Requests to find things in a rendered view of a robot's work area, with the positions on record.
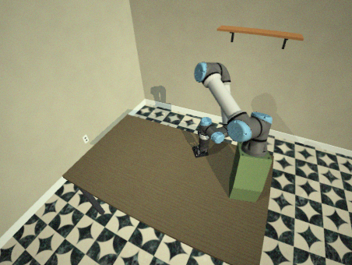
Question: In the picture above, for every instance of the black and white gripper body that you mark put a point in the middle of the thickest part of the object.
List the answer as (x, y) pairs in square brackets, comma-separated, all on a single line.
[(203, 142)]

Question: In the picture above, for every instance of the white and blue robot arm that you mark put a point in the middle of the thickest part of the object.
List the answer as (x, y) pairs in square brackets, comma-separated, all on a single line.
[(241, 127)]

